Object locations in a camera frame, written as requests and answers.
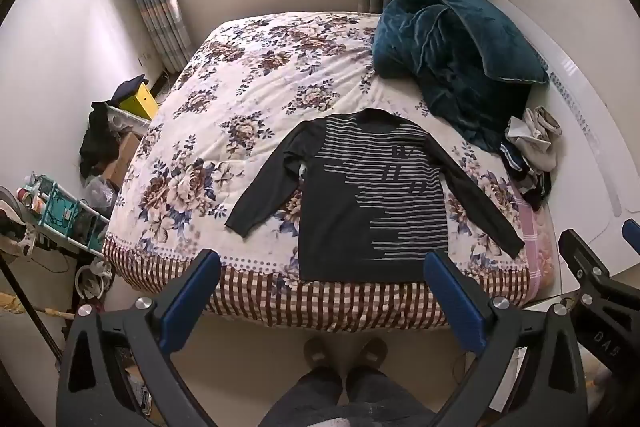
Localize cardboard box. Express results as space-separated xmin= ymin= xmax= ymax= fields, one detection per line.
xmin=102 ymin=133 xmax=144 ymax=188

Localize white headboard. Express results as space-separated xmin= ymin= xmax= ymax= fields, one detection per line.
xmin=477 ymin=0 xmax=640 ymax=305

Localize dark cloth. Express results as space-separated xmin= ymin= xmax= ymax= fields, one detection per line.
xmin=110 ymin=74 xmax=151 ymax=106

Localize black clothes pile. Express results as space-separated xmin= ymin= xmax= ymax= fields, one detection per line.
xmin=79 ymin=102 xmax=122 ymax=178

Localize grey slipper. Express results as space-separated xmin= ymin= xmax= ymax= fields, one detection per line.
xmin=303 ymin=337 xmax=344 ymax=371
xmin=352 ymin=337 xmax=390 ymax=371

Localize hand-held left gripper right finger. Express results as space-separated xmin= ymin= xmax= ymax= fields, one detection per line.
xmin=424 ymin=249 xmax=589 ymax=427

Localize beige crumpled garment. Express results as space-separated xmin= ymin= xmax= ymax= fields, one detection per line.
xmin=504 ymin=106 xmax=564 ymax=172

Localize bed with floral quilt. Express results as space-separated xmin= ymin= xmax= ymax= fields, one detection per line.
xmin=102 ymin=11 xmax=559 ymax=330

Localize wooden broom handle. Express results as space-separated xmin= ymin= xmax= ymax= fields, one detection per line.
xmin=0 ymin=292 xmax=77 ymax=321

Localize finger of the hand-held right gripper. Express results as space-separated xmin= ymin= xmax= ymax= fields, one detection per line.
xmin=558 ymin=229 xmax=612 ymax=294
xmin=621 ymin=218 xmax=640 ymax=254

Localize person's legs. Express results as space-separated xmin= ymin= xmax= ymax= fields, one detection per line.
xmin=259 ymin=366 xmax=437 ymax=427

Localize dark crumpled clothes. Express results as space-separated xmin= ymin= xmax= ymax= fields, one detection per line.
xmin=499 ymin=144 xmax=552 ymax=211

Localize yellow box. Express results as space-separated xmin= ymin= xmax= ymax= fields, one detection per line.
xmin=118 ymin=83 xmax=160 ymax=120

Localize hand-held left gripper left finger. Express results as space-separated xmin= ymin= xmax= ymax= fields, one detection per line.
xmin=56 ymin=249 xmax=223 ymax=427

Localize black tripod leg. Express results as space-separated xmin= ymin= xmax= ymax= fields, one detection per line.
xmin=0 ymin=251 xmax=64 ymax=366

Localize teal plush blanket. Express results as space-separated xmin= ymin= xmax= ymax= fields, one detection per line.
xmin=371 ymin=0 xmax=551 ymax=154

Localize white plastic bin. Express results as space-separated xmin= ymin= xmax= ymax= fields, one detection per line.
xmin=106 ymin=107 xmax=152 ymax=138

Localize clear plastic bag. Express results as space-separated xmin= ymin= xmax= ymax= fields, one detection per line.
xmin=81 ymin=176 xmax=120 ymax=214

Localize teal wire rack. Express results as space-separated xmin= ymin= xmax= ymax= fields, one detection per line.
xmin=19 ymin=173 xmax=112 ymax=259

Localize black striped sweater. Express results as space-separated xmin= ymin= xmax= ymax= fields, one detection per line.
xmin=225 ymin=109 xmax=526 ymax=283

